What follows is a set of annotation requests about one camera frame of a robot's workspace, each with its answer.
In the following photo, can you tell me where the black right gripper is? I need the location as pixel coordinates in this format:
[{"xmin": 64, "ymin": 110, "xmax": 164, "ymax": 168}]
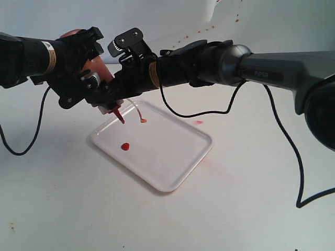
[{"xmin": 87, "ymin": 56, "xmax": 160, "ymax": 110}]

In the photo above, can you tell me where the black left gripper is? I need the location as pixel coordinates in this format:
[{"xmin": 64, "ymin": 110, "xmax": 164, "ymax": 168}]
[{"xmin": 41, "ymin": 27, "xmax": 104, "ymax": 95}]

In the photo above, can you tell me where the red sauce squeeze bottle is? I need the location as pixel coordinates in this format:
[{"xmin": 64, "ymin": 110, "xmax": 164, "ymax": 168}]
[{"xmin": 59, "ymin": 28, "xmax": 148, "ymax": 126}]

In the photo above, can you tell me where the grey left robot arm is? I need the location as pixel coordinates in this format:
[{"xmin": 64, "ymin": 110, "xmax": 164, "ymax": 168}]
[{"xmin": 1, "ymin": 27, "xmax": 104, "ymax": 94}]

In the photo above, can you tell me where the red sauce blob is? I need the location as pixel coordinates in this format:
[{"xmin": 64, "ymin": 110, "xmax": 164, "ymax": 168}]
[{"xmin": 120, "ymin": 142, "xmax": 130, "ymax": 151}]

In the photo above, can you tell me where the white rectangular tray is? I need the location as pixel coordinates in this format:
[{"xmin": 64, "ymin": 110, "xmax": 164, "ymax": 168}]
[{"xmin": 90, "ymin": 100, "xmax": 214, "ymax": 192}]

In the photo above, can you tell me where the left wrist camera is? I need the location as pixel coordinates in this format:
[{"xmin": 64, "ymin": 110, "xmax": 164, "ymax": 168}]
[{"xmin": 58, "ymin": 69, "xmax": 101, "ymax": 109}]

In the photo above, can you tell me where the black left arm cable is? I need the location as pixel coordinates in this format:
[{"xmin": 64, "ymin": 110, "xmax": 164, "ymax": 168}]
[{"xmin": 0, "ymin": 87, "xmax": 52, "ymax": 156}]

